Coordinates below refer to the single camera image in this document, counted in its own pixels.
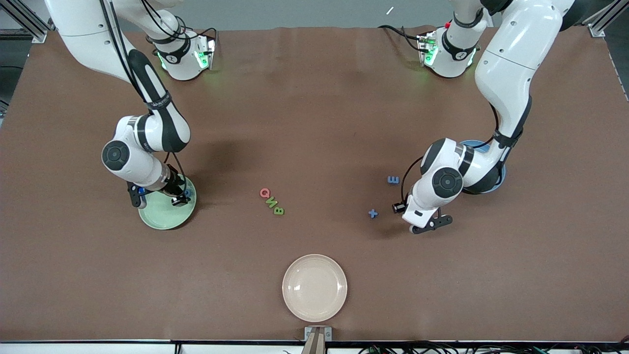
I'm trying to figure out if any pale green plate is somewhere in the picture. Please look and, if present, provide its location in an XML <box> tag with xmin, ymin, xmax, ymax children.
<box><xmin>138</xmin><ymin>173</ymin><xmax>198</xmax><ymax>231</ymax></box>

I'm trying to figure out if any blue plate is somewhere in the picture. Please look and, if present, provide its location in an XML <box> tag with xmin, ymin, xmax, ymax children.
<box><xmin>458</xmin><ymin>140</ymin><xmax>507</xmax><ymax>194</ymax></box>

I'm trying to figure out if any beige plate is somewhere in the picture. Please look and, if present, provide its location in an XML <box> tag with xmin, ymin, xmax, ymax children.
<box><xmin>282</xmin><ymin>254</ymin><xmax>348</xmax><ymax>323</ymax></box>

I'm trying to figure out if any brown table cover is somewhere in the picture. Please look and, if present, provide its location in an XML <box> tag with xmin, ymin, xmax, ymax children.
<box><xmin>0</xmin><ymin>26</ymin><xmax>629</xmax><ymax>342</ymax></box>

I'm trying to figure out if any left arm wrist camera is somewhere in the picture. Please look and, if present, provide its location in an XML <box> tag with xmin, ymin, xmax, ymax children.
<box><xmin>410</xmin><ymin>214</ymin><xmax>454</xmax><ymax>235</ymax></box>

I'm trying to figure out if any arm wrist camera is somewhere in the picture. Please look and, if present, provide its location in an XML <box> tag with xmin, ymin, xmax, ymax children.
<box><xmin>127</xmin><ymin>181</ymin><xmax>149</xmax><ymax>209</ymax></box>
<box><xmin>410</xmin><ymin>214</ymin><xmax>454</xmax><ymax>235</ymax></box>

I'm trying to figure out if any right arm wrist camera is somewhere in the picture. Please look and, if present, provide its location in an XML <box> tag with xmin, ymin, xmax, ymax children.
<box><xmin>127</xmin><ymin>181</ymin><xmax>149</xmax><ymax>209</ymax></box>

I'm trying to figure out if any black cable bundle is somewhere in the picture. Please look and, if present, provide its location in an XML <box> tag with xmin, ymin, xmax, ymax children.
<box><xmin>359</xmin><ymin>342</ymin><xmax>629</xmax><ymax>354</ymax></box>

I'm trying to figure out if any aluminium camera post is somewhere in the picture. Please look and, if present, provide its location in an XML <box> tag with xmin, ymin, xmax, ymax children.
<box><xmin>301</xmin><ymin>326</ymin><xmax>333</xmax><ymax>354</ymax></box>

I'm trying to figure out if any black right arm base cable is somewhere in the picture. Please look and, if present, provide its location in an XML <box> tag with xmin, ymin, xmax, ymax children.
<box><xmin>184</xmin><ymin>24</ymin><xmax>218</xmax><ymax>56</ymax></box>

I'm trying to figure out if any black arm base cable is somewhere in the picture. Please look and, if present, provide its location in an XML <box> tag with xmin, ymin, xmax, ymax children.
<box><xmin>377</xmin><ymin>24</ymin><xmax>426</xmax><ymax>54</ymax></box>
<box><xmin>184</xmin><ymin>24</ymin><xmax>218</xmax><ymax>56</ymax></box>

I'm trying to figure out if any white table edge rail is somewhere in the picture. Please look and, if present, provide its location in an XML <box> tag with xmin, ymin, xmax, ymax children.
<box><xmin>0</xmin><ymin>341</ymin><xmax>629</xmax><ymax>354</ymax></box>

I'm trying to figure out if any black left arm base cable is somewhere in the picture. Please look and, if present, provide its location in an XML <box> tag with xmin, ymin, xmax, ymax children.
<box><xmin>377</xmin><ymin>24</ymin><xmax>426</xmax><ymax>54</ymax></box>

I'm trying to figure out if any aluminium frame post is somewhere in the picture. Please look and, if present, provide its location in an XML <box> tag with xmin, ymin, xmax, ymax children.
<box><xmin>0</xmin><ymin>0</ymin><xmax>55</xmax><ymax>42</ymax></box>
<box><xmin>582</xmin><ymin>0</ymin><xmax>629</xmax><ymax>37</ymax></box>

